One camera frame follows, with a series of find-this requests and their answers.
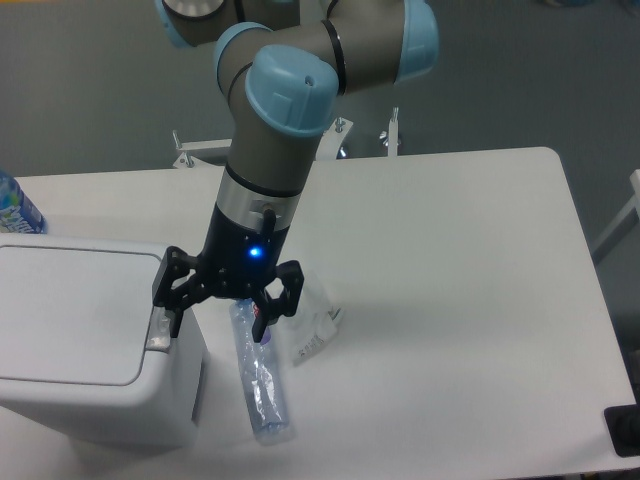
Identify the white metal base frame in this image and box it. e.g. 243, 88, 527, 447
172, 106, 402, 169

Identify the crumpled clear plastic wrapper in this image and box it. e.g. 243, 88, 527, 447
272, 270, 345, 367

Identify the blue labelled bottle at edge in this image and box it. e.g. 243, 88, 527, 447
1, 171, 47, 234

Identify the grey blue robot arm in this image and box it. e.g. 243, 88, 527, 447
153, 1, 439, 341

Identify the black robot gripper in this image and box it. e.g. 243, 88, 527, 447
152, 204, 305, 343

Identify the empty clear plastic bottle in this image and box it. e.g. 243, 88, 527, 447
229, 300, 291, 446

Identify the white frame at right edge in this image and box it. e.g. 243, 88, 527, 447
591, 169, 639, 265

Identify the black clamp at table corner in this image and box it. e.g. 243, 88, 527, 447
604, 404, 639, 458

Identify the white push-lid trash can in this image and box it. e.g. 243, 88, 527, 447
1, 233, 208, 449

